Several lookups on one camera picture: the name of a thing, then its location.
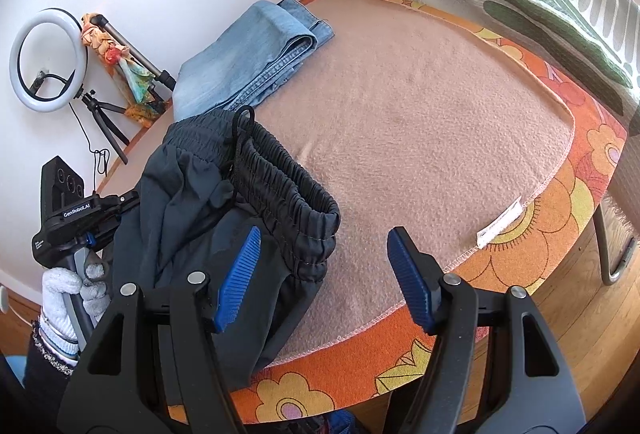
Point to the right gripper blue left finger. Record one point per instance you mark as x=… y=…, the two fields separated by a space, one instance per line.
x=232 y=290

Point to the orange floral scarf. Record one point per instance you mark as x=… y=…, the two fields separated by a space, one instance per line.
x=145 y=115

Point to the left white gloved hand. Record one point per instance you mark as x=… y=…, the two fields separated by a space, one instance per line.
x=55 y=326

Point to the folded grey tripod stand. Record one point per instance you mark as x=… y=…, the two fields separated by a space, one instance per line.
x=135 y=56

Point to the white ring light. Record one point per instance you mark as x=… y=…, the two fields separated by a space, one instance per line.
x=47 y=62

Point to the dark grey pants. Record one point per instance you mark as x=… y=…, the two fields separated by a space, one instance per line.
x=213 y=178

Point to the light blue folded jeans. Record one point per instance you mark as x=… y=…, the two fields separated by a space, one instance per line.
x=250 y=60

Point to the metal chair leg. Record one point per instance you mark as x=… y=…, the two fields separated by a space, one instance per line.
x=616 y=243

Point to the black mini tripod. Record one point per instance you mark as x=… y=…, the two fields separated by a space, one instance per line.
x=114 y=135

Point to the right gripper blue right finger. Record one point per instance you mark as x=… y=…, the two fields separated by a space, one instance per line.
x=418 y=277

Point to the left dark sleeve forearm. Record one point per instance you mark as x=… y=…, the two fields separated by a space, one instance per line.
x=50 y=363

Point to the pink fleece blanket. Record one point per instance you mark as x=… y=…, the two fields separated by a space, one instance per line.
x=325 y=126

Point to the orange floral bed sheet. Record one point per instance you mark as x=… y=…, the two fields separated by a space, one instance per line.
x=565 y=193

